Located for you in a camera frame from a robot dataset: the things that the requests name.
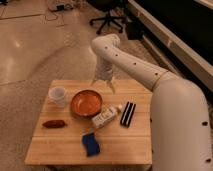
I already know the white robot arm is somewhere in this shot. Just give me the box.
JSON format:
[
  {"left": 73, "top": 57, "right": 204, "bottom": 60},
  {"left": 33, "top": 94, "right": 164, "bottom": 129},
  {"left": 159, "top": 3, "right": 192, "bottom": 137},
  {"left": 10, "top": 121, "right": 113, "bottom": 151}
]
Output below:
[{"left": 91, "top": 34, "right": 213, "bottom": 171}]

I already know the white ceramic cup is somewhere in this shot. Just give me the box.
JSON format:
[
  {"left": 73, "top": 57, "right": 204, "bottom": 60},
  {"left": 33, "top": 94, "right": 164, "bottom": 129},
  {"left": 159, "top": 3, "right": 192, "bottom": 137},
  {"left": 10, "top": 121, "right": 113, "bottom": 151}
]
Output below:
[{"left": 48, "top": 86, "right": 66, "bottom": 108}]

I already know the blue sponge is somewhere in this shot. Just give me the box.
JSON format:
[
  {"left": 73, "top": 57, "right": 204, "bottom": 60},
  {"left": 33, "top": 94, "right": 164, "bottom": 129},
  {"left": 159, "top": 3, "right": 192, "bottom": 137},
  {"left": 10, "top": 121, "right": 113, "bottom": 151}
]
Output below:
[{"left": 82, "top": 133, "right": 100, "bottom": 157}]

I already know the power strip with cables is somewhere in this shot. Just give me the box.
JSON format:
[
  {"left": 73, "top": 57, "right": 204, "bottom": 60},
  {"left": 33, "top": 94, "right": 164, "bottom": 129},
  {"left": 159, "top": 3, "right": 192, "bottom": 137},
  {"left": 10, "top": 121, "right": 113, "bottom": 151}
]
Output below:
[{"left": 44, "top": 0, "right": 86, "bottom": 22}]

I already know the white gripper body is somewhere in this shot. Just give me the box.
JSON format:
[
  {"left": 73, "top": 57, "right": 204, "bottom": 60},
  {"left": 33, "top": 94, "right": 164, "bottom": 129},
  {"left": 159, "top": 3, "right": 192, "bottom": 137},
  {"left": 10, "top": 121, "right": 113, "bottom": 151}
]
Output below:
[{"left": 95, "top": 58, "right": 113, "bottom": 81}]

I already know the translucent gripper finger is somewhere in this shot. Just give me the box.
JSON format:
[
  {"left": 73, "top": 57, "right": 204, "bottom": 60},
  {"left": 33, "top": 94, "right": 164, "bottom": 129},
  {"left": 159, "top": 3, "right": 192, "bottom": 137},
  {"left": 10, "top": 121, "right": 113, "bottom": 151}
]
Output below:
[
  {"left": 107, "top": 81, "right": 115, "bottom": 94},
  {"left": 90, "top": 79, "right": 97, "bottom": 86}
]

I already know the black and white striped box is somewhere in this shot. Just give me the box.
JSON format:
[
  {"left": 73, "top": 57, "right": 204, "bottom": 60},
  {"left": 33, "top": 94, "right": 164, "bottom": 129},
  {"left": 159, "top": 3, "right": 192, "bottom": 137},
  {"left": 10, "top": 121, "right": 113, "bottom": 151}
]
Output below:
[{"left": 120, "top": 102, "right": 136, "bottom": 127}]

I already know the wooden table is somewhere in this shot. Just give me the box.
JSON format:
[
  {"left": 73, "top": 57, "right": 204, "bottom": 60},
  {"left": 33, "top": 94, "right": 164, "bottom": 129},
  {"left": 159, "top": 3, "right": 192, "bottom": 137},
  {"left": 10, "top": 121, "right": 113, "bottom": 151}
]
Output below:
[{"left": 25, "top": 80, "right": 152, "bottom": 166}]

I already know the orange ceramic bowl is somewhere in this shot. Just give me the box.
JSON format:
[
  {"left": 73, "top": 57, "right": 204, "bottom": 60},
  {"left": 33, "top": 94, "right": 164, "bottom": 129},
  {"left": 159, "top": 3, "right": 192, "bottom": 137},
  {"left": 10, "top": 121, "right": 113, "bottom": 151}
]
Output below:
[{"left": 70, "top": 90, "right": 103, "bottom": 117}]

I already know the black office chair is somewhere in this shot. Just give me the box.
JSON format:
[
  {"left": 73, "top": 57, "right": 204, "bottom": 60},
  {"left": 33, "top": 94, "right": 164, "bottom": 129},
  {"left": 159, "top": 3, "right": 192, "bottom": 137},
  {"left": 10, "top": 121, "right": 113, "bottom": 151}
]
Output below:
[{"left": 87, "top": 0, "right": 129, "bottom": 36}]

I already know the white squeeze bottle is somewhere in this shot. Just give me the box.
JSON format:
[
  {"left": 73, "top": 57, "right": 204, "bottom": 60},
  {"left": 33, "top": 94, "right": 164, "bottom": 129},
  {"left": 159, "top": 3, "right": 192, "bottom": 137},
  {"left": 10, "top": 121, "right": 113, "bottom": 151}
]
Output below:
[{"left": 92, "top": 105, "right": 122, "bottom": 129}]

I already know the brown sausage toy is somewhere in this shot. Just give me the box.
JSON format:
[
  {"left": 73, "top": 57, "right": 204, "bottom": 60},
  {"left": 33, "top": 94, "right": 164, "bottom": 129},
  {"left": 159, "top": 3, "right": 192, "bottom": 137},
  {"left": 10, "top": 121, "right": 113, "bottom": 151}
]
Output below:
[{"left": 42, "top": 120, "right": 66, "bottom": 128}]

